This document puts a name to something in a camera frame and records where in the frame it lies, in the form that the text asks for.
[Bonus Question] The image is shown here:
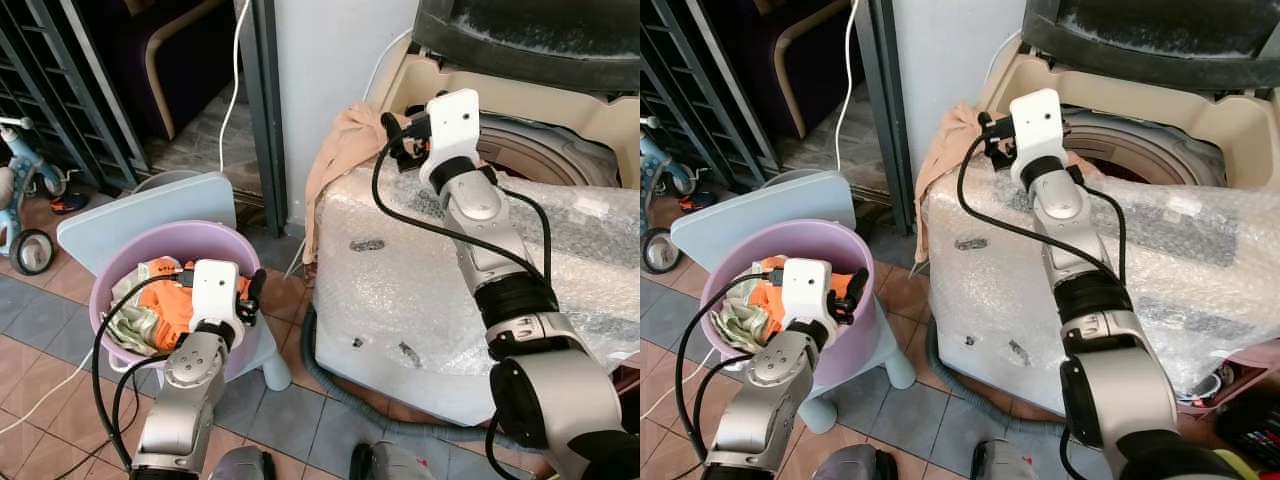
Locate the beige cloth garment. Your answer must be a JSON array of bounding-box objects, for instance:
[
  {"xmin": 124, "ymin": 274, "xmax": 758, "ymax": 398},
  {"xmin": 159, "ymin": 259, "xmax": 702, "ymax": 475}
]
[
  {"xmin": 914, "ymin": 100, "xmax": 1013, "ymax": 267},
  {"xmin": 302, "ymin": 100, "xmax": 413, "ymax": 267}
]

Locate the orange garment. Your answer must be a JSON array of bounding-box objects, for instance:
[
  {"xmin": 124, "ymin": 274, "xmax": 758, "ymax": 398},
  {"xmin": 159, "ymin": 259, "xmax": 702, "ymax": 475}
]
[
  {"xmin": 742, "ymin": 256, "xmax": 859, "ymax": 346},
  {"xmin": 138, "ymin": 258, "xmax": 251, "ymax": 353}
]

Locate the dark washing machine lid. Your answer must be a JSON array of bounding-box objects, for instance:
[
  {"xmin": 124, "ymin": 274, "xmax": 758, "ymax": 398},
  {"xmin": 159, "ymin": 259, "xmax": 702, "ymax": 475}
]
[
  {"xmin": 1020, "ymin": 0, "xmax": 1280, "ymax": 93},
  {"xmin": 412, "ymin": 0, "xmax": 641, "ymax": 93}
]

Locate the beige top-load washing machine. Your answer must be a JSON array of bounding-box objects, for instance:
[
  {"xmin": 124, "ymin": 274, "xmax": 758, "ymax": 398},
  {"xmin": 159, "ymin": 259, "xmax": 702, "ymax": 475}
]
[
  {"xmin": 310, "ymin": 0, "xmax": 641, "ymax": 429},
  {"xmin": 918, "ymin": 0, "xmax": 1280, "ymax": 426}
]

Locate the purple plastic basin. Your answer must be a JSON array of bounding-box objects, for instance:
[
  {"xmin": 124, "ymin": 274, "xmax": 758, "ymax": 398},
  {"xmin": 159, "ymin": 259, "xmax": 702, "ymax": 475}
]
[
  {"xmin": 700, "ymin": 219, "xmax": 880, "ymax": 393},
  {"xmin": 89, "ymin": 221, "xmax": 264, "ymax": 387}
]

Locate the green patterned garment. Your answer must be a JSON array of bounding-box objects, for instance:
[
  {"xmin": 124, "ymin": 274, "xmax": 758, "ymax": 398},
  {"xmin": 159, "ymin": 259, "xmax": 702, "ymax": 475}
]
[
  {"xmin": 710, "ymin": 290, "xmax": 773, "ymax": 353},
  {"xmin": 104, "ymin": 285, "xmax": 173, "ymax": 357}
]

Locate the light blue plastic stool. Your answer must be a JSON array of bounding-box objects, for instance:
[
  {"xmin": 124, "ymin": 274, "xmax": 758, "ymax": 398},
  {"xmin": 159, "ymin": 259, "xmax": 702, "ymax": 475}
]
[
  {"xmin": 57, "ymin": 170, "xmax": 293, "ymax": 393},
  {"xmin": 670, "ymin": 169, "xmax": 917, "ymax": 437}
]

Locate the clear bubble wrap sheet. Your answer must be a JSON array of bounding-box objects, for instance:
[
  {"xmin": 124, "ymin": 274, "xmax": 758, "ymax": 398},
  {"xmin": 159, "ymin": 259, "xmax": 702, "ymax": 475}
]
[
  {"xmin": 920, "ymin": 165, "xmax": 1280, "ymax": 416},
  {"xmin": 312, "ymin": 160, "xmax": 641, "ymax": 426}
]

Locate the grey left robot foot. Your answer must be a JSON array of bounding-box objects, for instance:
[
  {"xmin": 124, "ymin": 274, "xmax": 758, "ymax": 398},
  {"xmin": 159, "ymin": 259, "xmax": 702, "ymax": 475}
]
[
  {"xmin": 808, "ymin": 444, "xmax": 903, "ymax": 480},
  {"xmin": 208, "ymin": 446, "xmax": 277, "ymax": 480}
]

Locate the grey robot foot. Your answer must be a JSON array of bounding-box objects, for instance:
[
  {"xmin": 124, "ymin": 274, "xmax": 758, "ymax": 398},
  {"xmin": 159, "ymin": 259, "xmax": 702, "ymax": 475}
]
[
  {"xmin": 969, "ymin": 438, "xmax": 1043, "ymax": 480},
  {"xmin": 808, "ymin": 444, "xmax": 903, "ymax": 480},
  {"xmin": 208, "ymin": 446, "xmax": 277, "ymax": 480},
  {"xmin": 349, "ymin": 440, "xmax": 437, "ymax": 480}
]

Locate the child's tricycle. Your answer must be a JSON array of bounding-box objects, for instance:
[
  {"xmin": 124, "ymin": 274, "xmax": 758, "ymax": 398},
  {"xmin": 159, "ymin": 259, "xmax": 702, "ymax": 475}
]
[
  {"xmin": 640, "ymin": 115, "xmax": 687, "ymax": 276},
  {"xmin": 0, "ymin": 115, "xmax": 69, "ymax": 277}
]

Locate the dark armchair with beige trim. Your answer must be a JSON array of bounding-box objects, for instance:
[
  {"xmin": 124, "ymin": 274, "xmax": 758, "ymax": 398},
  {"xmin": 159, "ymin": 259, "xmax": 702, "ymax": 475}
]
[
  {"xmin": 700, "ymin": 0, "xmax": 853, "ymax": 143},
  {"xmin": 75, "ymin": 0, "xmax": 242, "ymax": 143}
]

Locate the grey right robot foot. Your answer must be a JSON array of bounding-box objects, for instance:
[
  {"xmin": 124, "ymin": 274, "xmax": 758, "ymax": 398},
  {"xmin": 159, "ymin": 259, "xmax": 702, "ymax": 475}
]
[
  {"xmin": 349, "ymin": 440, "xmax": 437, "ymax": 480},
  {"xmin": 969, "ymin": 438, "xmax": 1043, "ymax": 480}
]

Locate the dark metal grille gate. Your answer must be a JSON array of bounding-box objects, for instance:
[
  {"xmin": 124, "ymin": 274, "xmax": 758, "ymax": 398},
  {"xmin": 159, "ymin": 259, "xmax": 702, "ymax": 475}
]
[
  {"xmin": 640, "ymin": 0, "xmax": 793, "ymax": 193},
  {"xmin": 0, "ymin": 0, "xmax": 153, "ymax": 193}
]

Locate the pink plastic tub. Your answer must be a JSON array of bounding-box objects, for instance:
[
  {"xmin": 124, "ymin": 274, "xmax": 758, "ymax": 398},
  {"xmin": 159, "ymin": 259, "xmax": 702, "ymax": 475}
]
[{"xmin": 1178, "ymin": 338, "xmax": 1280, "ymax": 403}]

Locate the black ribbed box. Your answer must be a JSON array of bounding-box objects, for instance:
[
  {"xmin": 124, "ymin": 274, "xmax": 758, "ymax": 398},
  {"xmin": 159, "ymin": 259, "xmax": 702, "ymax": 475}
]
[{"xmin": 1212, "ymin": 388, "xmax": 1280, "ymax": 473}]

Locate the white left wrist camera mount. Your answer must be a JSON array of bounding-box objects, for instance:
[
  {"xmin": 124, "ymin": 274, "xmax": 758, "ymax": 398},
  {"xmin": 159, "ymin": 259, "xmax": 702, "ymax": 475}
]
[
  {"xmin": 779, "ymin": 258, "xmax": 834, "ymax": 327},
  {"xmin": 189, "ymin": 259, "xmax": 242, "ymax": 327}
]

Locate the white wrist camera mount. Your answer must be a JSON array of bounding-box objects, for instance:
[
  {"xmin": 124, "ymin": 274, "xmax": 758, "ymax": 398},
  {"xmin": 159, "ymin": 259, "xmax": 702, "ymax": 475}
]
[
  {"xmin": 189, "ymin": 259, "xmax": 242, "ymax": 327},
  {"xmin": 1009, "ymin": 88, "xmax": 1064, "ymax": 183},
  {"xmin": 424, "ymin": 89, "xmax": 482, "ymax": 189},
  {"xmin": 779, "ymin": 258, "xmax": 834, "ymax": 327}
]

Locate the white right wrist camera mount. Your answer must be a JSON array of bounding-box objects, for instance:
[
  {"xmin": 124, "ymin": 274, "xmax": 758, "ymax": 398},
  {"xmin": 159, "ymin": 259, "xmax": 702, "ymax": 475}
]
[
  {"xmin": 424, "ymin": 89, "xmax": 482, "ymax": 189},
  {"xmin": 1009, "ymin": 88, "xmax": 1064, "ymax": 183}
]

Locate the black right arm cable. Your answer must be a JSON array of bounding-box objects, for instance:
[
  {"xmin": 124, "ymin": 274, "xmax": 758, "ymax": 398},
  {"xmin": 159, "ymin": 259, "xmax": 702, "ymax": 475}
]
[
  {"xmin": 371, "ymin": 125, "xmax": 553, "ymax": 293},
  {"xmin": 956, "ymin": 128, "xmax": 1129, "ymax": 291}
]

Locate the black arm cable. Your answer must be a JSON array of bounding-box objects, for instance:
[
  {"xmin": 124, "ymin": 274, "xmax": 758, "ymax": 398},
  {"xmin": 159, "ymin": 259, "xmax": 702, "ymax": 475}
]
[
  {"xmin": 956, "ymin": 128, "xmax": 1129, "ymax": 291},
  {"xmin": 371, "ymin": 125, "xmax": 553, "ymax": 293},
  {"xmin": 674, "ymin": 272, "xmax": 783, "ymax": 471},
  {"xmin": 92, "ymin": 268, "xmax": 193, "ymax": 473}
]

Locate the dark door frame post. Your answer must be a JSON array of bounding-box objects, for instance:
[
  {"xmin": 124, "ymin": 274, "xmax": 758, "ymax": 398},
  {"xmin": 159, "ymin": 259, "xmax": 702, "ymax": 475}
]
[
  {"xmin": 854, "ymin": 0, "xmax": 917, "ymax": 238},
  {"xmin": 236, "ymin": 0, "xmax": 292, "ymax": 238}
]

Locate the white hanging cable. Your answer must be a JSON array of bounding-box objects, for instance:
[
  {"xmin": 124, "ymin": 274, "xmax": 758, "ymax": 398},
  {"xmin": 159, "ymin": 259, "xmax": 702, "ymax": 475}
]
[
  {"xmin": 217, "ymin": 0, "xmax": 252, "ymax": 173},
  {"xmin": 834, "ymin": 0, "xmax": 862, "ymax": 173}
]

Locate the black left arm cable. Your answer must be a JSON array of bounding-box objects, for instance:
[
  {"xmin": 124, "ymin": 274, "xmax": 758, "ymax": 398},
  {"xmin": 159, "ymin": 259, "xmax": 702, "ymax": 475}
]
[
  {"xmin": 92, "ymin": 268, "xmax": 193, "ymax": 473},
  {"xmin": 674, "ymin": 272, "xmax": 783, "ymax": 471}
]

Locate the white floor cable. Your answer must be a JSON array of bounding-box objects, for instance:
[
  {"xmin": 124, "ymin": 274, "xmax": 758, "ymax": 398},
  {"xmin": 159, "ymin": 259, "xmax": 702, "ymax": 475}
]
[
  {"xmin": 640, "ymin": 345, "xmax": 717, "ymax": 423},
  {"xmin": 0, "ymin": 345, "xmax": 97, "ymax": 437}
]

